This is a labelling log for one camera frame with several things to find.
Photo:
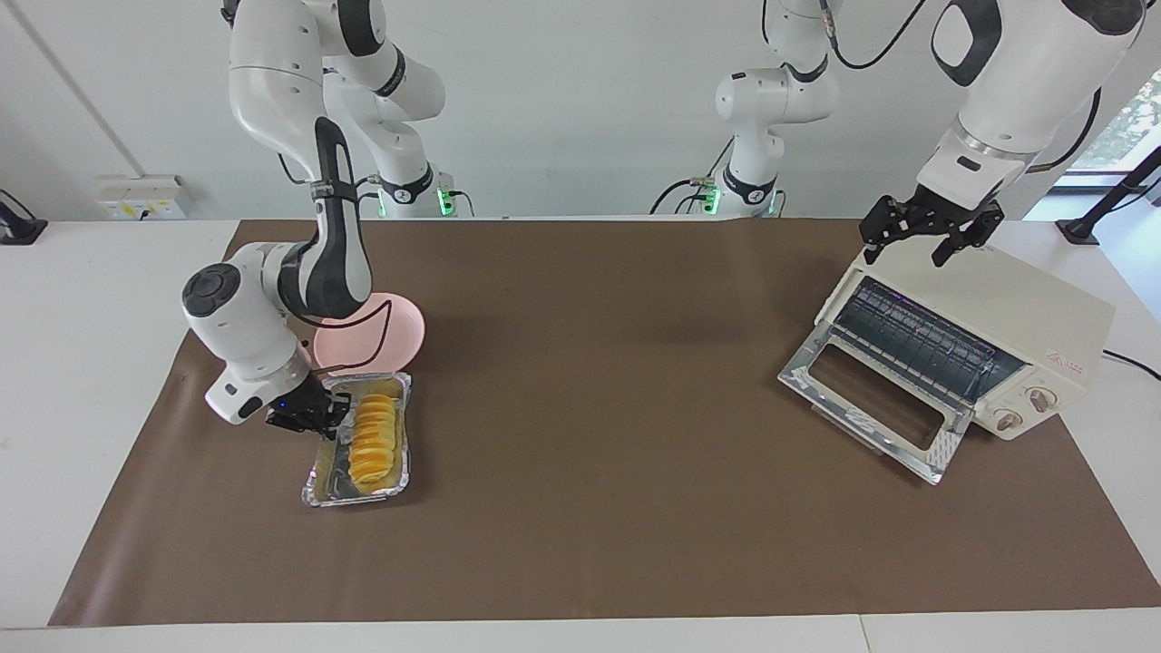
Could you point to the glass oven door, metal frame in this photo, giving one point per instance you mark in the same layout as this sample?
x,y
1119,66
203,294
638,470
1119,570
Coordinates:
x,y
816,376

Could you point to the brown paper table mat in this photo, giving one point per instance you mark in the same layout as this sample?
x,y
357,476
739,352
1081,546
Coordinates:
x,y
590,526

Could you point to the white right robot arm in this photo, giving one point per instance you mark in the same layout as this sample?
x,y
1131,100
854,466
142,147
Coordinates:
x,y
245,326

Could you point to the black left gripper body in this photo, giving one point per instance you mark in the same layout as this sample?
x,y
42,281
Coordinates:
x,y
930,216

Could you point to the pink round plate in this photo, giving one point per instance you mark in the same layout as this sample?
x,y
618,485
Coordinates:
x,y
399,331

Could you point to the large cream oven knob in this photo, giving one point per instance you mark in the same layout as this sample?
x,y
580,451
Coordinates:
x,y
1041,400

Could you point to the window with greenery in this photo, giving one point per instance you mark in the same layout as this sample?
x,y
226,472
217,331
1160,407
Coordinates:
x,y
1134,118

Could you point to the black slanted stand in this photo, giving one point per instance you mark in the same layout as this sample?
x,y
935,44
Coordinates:
x,y
1078,231

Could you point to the sliced yellow bread loaf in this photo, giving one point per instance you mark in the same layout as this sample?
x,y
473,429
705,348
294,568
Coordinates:
x,y
374,440

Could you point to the black short table clamp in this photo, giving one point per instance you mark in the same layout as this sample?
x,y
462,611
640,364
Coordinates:
x,y
23,231

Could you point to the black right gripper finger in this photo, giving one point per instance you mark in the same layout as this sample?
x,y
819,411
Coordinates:
x,y
328,429
338,405

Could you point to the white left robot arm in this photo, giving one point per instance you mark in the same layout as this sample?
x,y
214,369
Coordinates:
x,y
1025,91

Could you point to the white wall socket box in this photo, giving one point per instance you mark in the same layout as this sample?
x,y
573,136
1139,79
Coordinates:
x,y
141,195

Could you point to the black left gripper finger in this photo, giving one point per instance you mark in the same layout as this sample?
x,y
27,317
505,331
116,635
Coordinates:
x,y
966,234
882,222

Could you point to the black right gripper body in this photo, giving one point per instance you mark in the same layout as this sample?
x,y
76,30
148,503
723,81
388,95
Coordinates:
x,y
297,408

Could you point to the small cream oven knob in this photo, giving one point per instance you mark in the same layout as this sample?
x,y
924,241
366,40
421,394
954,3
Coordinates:
x,y
1007,421

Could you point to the cream toaster oven body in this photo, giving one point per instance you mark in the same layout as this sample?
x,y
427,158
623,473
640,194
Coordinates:
x,y
1016,299

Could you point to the aluminium foil tray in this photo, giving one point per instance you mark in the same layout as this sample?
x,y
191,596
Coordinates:
x,y
331,485

